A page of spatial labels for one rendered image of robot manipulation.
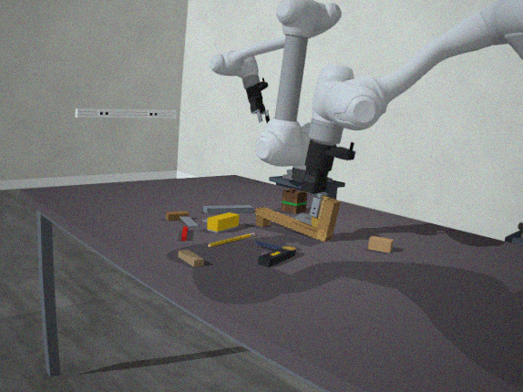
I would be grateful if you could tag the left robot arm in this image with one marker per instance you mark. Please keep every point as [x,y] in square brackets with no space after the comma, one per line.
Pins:
[357,103]

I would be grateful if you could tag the red flat bar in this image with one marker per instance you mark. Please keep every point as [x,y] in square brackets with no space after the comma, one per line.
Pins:
[184,233]

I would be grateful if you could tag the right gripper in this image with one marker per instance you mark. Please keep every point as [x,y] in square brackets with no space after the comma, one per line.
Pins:
[254,93]

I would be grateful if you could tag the yellow rectangular block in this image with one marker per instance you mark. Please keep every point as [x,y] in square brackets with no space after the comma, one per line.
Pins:
[223,222]

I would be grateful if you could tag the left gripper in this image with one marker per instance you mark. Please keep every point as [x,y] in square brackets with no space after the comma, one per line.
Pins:
[319,159]

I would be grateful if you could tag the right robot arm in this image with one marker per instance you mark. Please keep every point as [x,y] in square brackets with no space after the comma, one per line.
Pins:
[283,143]

